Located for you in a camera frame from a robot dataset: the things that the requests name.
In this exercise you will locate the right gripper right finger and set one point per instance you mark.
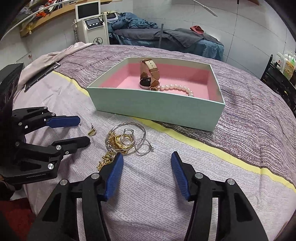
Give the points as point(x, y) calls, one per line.
point(184, 174)

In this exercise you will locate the beige leather strap watch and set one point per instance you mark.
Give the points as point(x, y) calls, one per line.
point(149, 75)

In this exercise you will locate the white beauty machine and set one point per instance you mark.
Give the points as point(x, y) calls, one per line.
point(90, 25)

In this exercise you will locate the white floor lamp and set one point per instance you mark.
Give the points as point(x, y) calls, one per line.
point(206, 8)

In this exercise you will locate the large silver bangle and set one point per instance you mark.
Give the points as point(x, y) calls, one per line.
point(142, 145)

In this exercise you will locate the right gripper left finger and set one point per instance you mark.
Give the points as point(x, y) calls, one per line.
point(110, 175)

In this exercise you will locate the mint box pink lining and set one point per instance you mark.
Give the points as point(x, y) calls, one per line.
point(191, 96)

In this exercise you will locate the yellow green bottle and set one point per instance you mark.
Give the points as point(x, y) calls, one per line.
point(289, 67)

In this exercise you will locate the wooden wall shelf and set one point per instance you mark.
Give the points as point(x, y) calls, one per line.
point(33, 25)

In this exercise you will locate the red cloth on bed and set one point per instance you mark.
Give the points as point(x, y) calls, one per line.
point(197, 29)

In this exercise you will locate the black tablet on bed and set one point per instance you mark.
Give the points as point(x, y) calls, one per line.
point(41, 74)

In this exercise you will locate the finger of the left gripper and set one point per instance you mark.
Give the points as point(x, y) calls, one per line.
point(63, 121)
point(71, 145)

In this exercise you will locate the gold chain jewelry pile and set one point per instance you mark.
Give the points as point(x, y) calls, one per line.
point(116, 143)

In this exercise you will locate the black shelf cart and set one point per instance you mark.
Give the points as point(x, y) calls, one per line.
point(276, 81)

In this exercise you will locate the gold leaf earring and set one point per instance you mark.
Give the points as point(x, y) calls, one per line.
point(92, 132)

